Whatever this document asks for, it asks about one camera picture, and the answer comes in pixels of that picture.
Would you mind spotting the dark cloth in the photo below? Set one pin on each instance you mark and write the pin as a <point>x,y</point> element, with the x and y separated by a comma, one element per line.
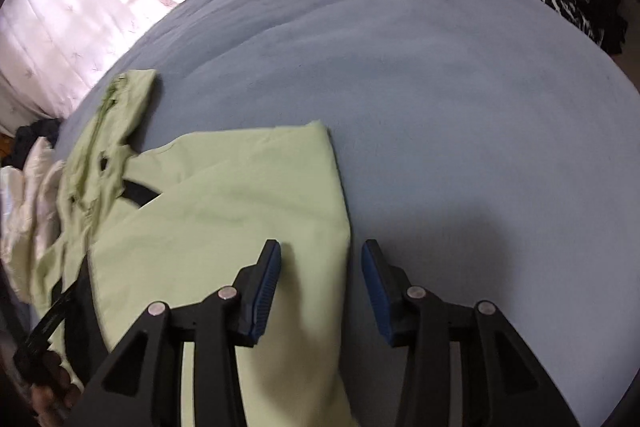
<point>35,137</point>

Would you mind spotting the white puffy jacket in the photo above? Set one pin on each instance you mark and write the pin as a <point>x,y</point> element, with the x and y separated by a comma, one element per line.
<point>30,187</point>

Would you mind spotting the green and black jacket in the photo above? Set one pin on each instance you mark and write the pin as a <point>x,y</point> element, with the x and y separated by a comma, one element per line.
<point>225,207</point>

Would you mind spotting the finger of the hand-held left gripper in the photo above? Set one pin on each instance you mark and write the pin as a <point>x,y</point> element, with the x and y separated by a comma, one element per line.
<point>56,311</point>

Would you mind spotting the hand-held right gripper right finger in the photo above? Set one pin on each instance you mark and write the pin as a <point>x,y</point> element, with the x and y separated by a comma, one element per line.
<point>375,292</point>

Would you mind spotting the blue bed blanket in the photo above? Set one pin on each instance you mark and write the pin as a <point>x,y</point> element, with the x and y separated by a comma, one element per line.
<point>425,107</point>

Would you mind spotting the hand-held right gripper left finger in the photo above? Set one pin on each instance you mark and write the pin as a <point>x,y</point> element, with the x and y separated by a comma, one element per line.
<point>264,294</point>

